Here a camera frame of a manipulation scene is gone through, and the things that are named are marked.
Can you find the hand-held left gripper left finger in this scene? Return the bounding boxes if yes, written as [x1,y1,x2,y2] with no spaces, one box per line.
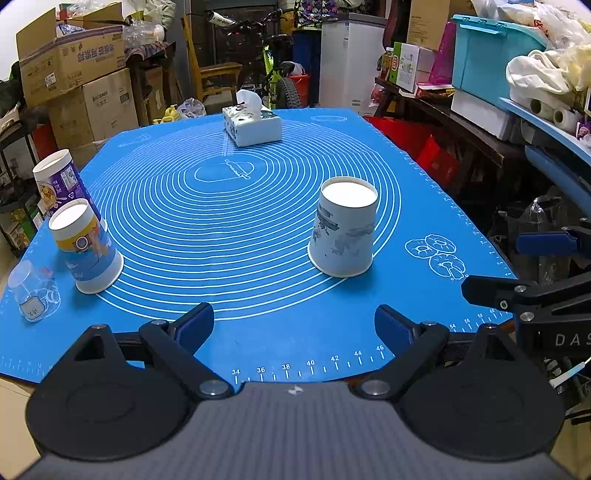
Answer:
[74,302,234,400]

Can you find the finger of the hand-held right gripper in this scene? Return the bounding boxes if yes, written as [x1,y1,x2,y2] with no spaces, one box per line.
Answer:
[461,271,591,320]
[516,227,591,256]

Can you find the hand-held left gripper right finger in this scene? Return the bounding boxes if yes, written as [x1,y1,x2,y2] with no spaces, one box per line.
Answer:
[355,305,520,400]

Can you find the white map print paper cup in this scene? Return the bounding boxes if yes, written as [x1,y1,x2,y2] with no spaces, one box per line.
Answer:
[307,176,379,278]

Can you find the yellow and blue paper cup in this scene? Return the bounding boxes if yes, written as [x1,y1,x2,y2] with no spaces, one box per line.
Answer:
[48,198,125,295]

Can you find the clear plastic cup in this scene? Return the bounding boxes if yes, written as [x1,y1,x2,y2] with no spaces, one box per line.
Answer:
[8,260,61,323]

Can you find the purple print paper cup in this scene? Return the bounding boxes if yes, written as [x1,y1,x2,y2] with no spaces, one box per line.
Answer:
[32,149,102,223]

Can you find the blue shelf board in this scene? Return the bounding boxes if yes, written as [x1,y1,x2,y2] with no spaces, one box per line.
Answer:
[498,96,591,201]

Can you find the blue silicone baking mat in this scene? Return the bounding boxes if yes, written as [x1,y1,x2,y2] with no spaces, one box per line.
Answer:
[0,108,520,387]

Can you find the white paper roll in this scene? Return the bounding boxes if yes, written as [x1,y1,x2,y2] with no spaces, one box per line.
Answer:
[528,97,555,121]
[553,106,581,135]

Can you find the dark wooden side table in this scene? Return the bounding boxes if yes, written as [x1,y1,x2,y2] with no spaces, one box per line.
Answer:
[373,78,529,195]

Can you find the white foam box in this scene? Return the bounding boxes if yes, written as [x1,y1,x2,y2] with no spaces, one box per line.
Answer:
[450,87,523,142]

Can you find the red bags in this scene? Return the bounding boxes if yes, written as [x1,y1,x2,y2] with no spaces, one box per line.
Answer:
[367,115,461,189]

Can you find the white cloth bundle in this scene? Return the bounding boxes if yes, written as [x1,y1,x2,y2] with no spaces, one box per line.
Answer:
[505,48,579,110]

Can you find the teal plastic storage bin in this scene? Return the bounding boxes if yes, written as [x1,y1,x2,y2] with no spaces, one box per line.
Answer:
[450,14,551,96]

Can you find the white tissue box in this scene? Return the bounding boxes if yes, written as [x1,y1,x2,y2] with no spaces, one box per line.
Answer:
[222,89,283,148]

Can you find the pink plastic bag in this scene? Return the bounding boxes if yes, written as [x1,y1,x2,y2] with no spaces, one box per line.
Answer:
[429,21,458,86]

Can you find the crumpled clear plastic bag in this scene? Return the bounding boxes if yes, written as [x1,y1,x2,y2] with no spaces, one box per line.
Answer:
[177,97,206,119]

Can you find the black metal rack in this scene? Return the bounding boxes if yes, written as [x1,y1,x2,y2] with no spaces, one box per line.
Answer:
[0,108,52,257]

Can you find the green and white carton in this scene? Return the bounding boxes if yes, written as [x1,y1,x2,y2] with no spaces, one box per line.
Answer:
[390,41,435,93]

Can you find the drink bottle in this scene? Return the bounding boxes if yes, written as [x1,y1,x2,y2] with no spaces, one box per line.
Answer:
[379,46,396,84]

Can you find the plain brown cardboard box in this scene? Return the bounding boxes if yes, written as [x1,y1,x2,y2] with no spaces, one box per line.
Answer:
[48,68,140,149]

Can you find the tall brown cardboard box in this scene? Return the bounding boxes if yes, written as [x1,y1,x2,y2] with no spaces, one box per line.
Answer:
[406,0,465,51]

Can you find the wooden chair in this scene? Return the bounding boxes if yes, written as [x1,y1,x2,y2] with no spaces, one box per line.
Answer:
[182,13,243,114]

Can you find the red bucket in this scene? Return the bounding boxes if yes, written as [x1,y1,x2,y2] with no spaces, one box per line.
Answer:
[288,74,310,110]

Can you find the black bicycle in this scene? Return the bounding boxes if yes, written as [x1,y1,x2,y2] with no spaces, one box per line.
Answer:
[207,8,307,110]

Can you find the white refrigerator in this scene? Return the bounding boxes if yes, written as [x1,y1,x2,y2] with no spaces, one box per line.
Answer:
[318,12,389,110]

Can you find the printed cardboard box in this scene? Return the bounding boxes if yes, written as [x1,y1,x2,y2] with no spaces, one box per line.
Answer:
[16,2,127,109]

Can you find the white cable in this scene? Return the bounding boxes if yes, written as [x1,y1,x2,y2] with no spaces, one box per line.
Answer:
[549,354,591,389]

